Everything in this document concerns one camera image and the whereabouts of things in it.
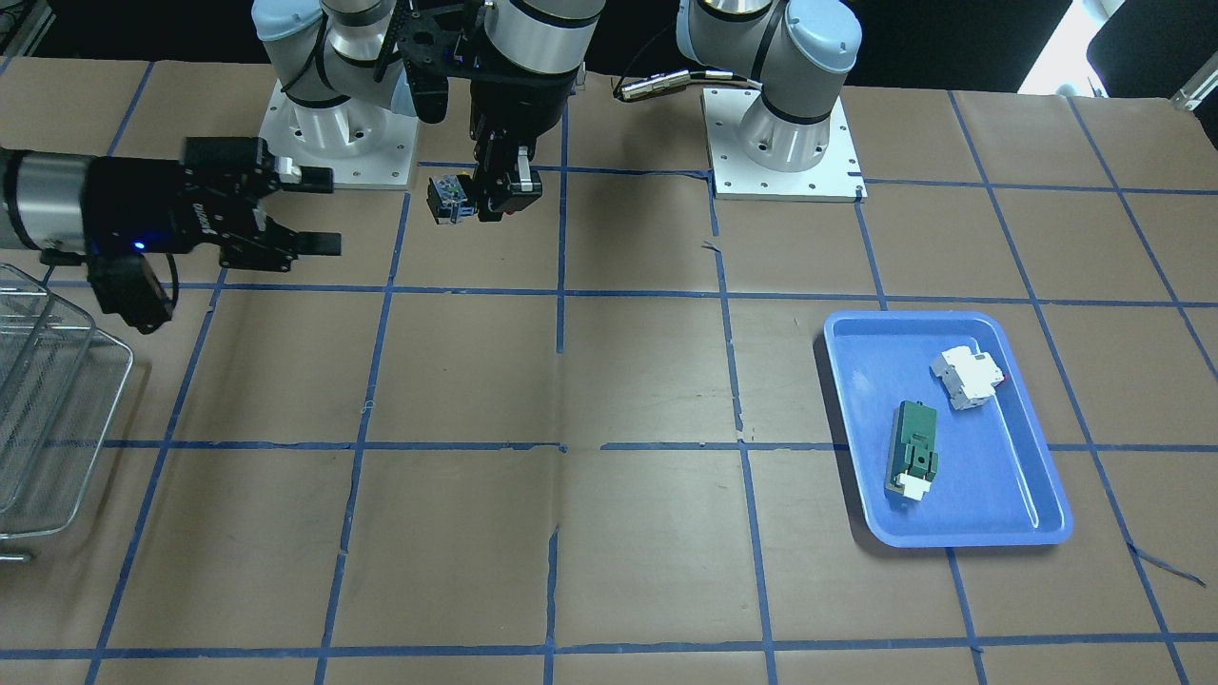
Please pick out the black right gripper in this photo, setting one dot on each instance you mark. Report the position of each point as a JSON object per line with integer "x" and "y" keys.
{"x": 128, "y": 207}

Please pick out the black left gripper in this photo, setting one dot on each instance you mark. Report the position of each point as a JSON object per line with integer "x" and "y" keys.
{"x": 497, "y": 107}

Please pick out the red emergency stop button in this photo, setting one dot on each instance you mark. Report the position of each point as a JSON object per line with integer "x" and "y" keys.
{"x": 452, "y": 198}

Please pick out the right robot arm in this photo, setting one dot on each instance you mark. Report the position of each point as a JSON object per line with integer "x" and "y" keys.
{"x": 44, "y": 202}

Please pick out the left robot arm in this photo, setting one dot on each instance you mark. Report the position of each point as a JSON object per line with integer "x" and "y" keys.
{"x": 522, "y": 60}

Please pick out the white circuit breaker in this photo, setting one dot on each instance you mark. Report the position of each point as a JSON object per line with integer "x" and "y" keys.
{"x": 969, "y": 377}

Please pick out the blue plastic tray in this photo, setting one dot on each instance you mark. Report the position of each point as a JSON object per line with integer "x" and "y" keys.
{"x": 996, "y": 484}

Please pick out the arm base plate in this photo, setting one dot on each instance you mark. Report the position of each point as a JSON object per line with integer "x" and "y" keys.
{"x": 365, "y": 146}
{"x": 758, "y": 156}

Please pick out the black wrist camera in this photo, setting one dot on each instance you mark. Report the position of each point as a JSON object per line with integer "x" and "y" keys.
{"x": 439, "y": 41}

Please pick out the wire mesh shelf rack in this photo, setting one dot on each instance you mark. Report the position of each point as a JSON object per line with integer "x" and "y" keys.
{"x": 62, "y": 377}

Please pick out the green electrical switch module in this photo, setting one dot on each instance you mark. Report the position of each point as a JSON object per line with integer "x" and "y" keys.
{"x": 913, "y": 459}

